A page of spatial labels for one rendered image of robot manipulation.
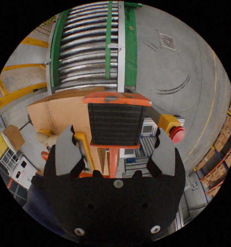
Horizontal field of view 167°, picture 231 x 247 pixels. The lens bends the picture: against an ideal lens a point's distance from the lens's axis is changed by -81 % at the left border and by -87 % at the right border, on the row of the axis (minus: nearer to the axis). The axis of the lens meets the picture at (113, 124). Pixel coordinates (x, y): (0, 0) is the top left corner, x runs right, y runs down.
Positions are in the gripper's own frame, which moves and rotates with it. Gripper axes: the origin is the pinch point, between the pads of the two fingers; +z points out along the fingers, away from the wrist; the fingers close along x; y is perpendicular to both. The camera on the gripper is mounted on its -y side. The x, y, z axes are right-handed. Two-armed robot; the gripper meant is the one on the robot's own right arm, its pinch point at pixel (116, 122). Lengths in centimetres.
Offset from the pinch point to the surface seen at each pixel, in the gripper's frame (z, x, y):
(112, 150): -0.2, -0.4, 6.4
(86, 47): 54, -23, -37
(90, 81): 60, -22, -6
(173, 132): 5.6, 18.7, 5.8
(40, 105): 14.0, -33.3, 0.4
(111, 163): -0.2, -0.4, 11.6
